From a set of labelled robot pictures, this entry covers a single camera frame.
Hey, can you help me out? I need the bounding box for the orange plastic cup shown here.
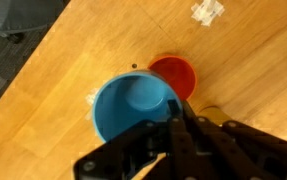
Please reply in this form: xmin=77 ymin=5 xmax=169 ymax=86
xmin=147 ymin=54 xmax=198 ymax=102

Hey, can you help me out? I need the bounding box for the grey fabric chair seat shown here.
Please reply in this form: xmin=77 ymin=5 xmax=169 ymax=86
xmin=0 ymin=0 xmax=66 ymax=38

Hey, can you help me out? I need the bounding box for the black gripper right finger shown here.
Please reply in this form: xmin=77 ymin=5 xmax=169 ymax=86
xmin=182 ymin=101 xmax=287 ymax=180

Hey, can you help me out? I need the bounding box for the blue plastic cup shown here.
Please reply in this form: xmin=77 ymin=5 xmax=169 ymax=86
xmin=92 ymin=69 xmax=184 ymax=144

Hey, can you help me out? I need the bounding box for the small white object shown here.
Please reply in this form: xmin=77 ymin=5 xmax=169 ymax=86
xmin=191 ymin=0 xmax=226 ymax=28

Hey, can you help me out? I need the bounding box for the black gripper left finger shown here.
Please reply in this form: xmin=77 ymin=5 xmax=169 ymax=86
xmin=73 ymin=99 xmax=197 ymax=180

